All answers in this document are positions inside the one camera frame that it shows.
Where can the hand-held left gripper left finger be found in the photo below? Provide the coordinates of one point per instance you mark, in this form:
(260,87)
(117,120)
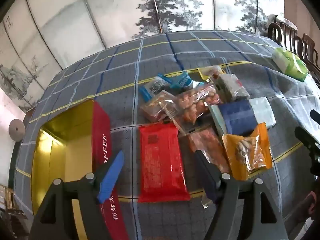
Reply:
(111,177)

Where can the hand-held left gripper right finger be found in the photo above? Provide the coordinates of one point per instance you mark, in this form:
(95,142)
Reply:
(207,175)

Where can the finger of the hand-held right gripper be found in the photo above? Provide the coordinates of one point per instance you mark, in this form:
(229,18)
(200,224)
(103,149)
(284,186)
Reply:
(315,116)
(306,136)

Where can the orange nut packet clear window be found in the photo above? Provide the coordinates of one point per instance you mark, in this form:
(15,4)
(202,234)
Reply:
(232,155)

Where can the orange-red snack packet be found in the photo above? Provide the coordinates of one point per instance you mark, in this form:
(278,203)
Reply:
(210,140)

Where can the red tin box gold inside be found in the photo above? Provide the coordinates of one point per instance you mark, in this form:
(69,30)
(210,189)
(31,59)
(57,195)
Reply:
(100,130)

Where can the large red snack packet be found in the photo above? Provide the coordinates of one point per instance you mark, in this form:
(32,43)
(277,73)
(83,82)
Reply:
(160,162)

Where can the navy and pale teal packet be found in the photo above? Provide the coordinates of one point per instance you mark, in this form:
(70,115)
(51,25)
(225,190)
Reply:
(237,117)

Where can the clear peanut packet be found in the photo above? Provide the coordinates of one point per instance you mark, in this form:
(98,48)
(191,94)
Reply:
(192,105)

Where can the clear packet reddish snack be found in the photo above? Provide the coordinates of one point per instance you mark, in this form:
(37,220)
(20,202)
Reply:
(155,107)

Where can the grey speckled snack packet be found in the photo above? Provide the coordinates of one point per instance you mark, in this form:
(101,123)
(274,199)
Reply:
(232,85)

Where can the blue-edged clear packet dark contents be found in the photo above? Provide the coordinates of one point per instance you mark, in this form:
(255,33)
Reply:
(155,86)

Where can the yellow snack packet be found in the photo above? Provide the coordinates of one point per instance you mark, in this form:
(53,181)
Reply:
(203,72)

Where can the green tissue pack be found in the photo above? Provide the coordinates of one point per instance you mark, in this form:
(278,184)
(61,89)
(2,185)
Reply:
(290,63)

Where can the dark wooden chair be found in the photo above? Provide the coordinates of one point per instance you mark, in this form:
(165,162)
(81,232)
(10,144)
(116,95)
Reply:
(282,32)
(311,50)

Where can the wooden crate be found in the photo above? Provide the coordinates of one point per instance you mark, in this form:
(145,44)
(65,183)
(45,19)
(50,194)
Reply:
(10,205)

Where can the round stone disc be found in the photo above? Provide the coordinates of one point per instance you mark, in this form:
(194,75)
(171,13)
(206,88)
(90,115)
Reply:
(17,130)

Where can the blue plaid blanket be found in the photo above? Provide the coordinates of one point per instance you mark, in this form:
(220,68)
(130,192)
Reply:
(155,55)

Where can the painted landscape folding screen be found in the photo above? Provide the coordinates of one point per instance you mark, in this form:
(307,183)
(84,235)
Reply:
(100,10)

